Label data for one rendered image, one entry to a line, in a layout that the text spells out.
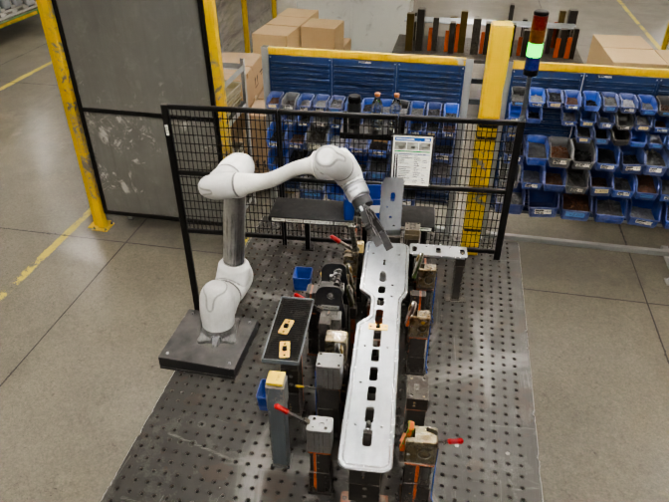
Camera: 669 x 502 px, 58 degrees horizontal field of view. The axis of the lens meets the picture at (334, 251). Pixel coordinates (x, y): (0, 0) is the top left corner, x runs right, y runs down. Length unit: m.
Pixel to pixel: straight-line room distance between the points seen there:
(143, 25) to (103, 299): 1.91
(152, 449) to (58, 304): 2.27
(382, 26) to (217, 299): 6.70
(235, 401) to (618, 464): 2.06
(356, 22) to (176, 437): 7.24
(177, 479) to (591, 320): 3.01
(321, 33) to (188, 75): 2.71
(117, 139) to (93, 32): 0.80
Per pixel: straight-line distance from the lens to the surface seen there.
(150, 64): 4.58
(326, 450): 2.22
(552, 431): 3.71
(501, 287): 3.44
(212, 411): 2.73
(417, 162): 3.30
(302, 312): 2.44
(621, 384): 4.12
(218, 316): 2.84
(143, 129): 4.82
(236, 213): 2.76
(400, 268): 2.96
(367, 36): 9.07
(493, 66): 3.17
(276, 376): 2.19
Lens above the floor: 2.73
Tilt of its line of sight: 34 degrees down
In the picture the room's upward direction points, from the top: straight up
